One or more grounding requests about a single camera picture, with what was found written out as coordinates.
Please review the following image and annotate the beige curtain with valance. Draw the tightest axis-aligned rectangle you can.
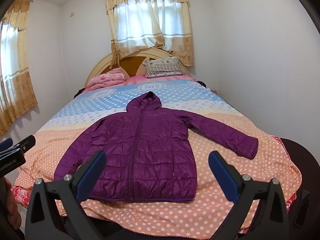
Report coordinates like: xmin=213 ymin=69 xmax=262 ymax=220
xmin=0 ymin=0 xmax=38 ymax=137
xmin=104 ymin=0 xmax=194 ymax=67

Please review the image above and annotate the purple hooded puffer jacket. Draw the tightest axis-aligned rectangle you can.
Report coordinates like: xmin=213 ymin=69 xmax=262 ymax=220
xmin=53 ymin=92 xmax=259 ymax=202

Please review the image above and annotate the person's left hand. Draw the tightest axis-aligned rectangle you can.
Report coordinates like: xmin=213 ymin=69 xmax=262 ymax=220
xmin=0 ymin=177 xmax=20 ymax=230

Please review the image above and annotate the red patterned bed sheet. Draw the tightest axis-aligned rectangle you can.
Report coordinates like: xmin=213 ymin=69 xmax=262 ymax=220
xmin=12 ymin=185 xmax=34 ymax=207

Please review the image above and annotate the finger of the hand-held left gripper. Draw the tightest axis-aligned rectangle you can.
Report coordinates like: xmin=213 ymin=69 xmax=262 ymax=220
xmin=0 ymin=138 xmax=13 ymax=153
xmin=11 ymin=135 xmax=36 ymax=155

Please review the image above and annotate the polka dot bed cover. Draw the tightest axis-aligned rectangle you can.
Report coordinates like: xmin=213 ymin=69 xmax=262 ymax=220
xmin=11 ymin=74 xmax=304 ymax=235

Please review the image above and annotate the pink folded quilt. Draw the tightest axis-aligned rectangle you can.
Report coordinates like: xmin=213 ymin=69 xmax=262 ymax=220
xmin=86 ymin=67 xmax=127 ymax=90

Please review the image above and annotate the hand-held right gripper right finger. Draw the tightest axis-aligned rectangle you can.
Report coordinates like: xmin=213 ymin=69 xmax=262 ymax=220
xmin=208 ymin=151 xmax=297 ymax=240

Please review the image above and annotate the striped patterned pillow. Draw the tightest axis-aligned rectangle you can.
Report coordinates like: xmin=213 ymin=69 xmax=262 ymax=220
xmin=142 ymin=57 xmax=183 ymax=78

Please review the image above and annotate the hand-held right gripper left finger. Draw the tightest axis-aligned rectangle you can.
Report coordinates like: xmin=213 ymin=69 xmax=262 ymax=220
xmin=24 ymin=151 xmax=108 ymax=240

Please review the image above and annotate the cream wooden headboard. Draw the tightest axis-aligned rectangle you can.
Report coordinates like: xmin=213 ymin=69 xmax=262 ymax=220
xmin=85 ymin=49 xmax=190 ymax=87

